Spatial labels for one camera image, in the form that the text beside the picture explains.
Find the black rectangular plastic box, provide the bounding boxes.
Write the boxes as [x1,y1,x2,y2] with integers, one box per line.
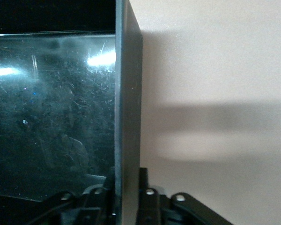
[0,0,144,225]

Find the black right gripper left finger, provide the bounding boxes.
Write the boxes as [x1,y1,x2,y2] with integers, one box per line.
[32,165,116,225]

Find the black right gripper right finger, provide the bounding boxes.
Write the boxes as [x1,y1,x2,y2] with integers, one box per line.
[135,167,235,225]

